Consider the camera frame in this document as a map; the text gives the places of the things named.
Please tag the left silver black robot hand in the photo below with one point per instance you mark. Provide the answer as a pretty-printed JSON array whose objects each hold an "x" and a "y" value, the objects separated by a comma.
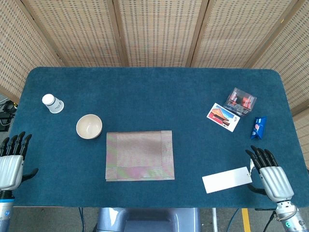
[{"x": 10, "y": 171}]

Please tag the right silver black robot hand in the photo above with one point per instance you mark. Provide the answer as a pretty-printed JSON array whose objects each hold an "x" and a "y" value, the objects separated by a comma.
[{"x": 277, "y": 181}]

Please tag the small white ceramic bowl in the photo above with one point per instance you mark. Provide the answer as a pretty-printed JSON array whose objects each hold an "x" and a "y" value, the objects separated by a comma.
[{"x": 88, "y": 126}]

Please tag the woven grey placemat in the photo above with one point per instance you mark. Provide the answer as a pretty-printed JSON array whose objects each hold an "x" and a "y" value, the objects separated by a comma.
[{"x": 140, "y": 154}]

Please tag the white paper tag with tassel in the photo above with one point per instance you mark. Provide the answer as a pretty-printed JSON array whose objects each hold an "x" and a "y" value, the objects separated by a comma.
[{"x": 225, "y": 180}]

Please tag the blue cookie snack packet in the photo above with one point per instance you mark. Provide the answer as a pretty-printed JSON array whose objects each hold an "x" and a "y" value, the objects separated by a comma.
[{"x": 258, "y": 128}]

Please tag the upturned white paper cup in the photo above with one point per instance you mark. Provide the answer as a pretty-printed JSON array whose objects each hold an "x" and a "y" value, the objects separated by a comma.
[{"x": 54, "y": 105}]

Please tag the postcard with red palace picture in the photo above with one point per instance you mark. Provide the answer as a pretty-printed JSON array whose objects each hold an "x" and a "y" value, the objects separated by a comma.
[{"x": 223, "y": 117}]

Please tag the clear box with red-black print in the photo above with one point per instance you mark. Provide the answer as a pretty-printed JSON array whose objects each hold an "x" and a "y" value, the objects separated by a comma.
[{"x": 240, "y": 102}]

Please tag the woven bamboo screen panel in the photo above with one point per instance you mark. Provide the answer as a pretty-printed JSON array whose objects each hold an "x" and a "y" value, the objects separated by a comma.
[
  {"x": 72, "y": 31},
  {"x": 294, "y": 60},
  {"x": 14, "y": 48},
  {"x": 159, "y": 31},
  {"x": 241, "y": 31}
]

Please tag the blue-grey robot torso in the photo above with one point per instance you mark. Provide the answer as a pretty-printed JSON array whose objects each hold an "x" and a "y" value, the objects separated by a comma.
[{"x": 147, "y": 221}]

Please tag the blue carpet table cover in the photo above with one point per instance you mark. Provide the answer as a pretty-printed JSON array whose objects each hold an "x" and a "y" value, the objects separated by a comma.
[{"x": 144, "y": 96}]

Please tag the white metal post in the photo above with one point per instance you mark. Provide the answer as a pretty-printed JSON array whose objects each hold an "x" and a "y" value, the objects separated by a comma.
[{"x": 214, "y": 220}]

